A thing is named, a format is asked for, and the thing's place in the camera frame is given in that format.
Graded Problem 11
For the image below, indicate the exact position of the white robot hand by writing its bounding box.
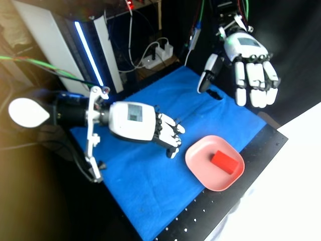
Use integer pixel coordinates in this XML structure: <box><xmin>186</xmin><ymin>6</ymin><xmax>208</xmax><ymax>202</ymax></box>
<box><xmin>108</xmin><ymin>101</ymin><xmax>186</xmax><ymax>160</ymax></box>
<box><xmin>197</xmin><ymin>31</ymin><xmax>281</xmax><ymax>109</ymax></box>

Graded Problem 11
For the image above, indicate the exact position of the red block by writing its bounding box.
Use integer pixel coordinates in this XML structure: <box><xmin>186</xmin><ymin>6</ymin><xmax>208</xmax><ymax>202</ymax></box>
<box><xmin>210</xmin><ymin>150</ymin><xmax>240</xmax><ymax>175</ymax></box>

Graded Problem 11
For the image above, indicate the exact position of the pink square plate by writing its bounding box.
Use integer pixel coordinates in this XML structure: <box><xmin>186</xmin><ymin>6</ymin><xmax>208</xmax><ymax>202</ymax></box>
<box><xmin>185</xmin><ymin>135</ymin><xmax>245</xmax><ymax>192</ymax></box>

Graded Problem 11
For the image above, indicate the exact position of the blue and white adapter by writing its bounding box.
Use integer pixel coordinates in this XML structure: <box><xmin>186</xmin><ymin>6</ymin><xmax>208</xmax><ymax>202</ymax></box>
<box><xmin>188</xmin><ymin>21</ymin><xmax>203</xmax><ymax>51</ymax></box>

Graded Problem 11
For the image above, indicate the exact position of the blue cloth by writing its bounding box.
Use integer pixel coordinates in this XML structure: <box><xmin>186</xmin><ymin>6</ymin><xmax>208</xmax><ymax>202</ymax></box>
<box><xmin>70</xmin><ymin>65</ymin><xmax>268</xmax><ymax>241</ymax></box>

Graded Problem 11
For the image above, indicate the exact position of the white power strip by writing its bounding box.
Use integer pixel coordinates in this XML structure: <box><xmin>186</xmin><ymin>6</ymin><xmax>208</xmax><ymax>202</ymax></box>
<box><xmin>141</xmin><ymin>37</ymin><xmax>175</xmax><ymax>70</ymax></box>

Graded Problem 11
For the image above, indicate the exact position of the white tower with blue light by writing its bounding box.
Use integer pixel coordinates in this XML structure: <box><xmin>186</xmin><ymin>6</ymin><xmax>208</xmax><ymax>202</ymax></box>
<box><xmin>12</xmin><ymin>0</ymin><xmax>125</xmax><ymax>95</ymax></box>

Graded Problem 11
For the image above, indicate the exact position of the green cable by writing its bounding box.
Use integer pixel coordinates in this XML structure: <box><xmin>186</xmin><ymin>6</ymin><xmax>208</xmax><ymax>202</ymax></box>
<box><xmin>199</xmin><ymin>0</ymin><xmax>206</xmax><ymax>26</ymax></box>
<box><xmin>0</xmin><ymin>55</ymin><xmax>101</xmax><ymax>87</ymax></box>

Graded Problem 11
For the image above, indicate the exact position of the white cable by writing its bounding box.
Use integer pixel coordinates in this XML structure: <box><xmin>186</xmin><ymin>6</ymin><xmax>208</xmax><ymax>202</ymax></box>
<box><xmin>119</xmin><ymin>10</ymin><xmax>169</xmax><ymax>74</ymax></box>

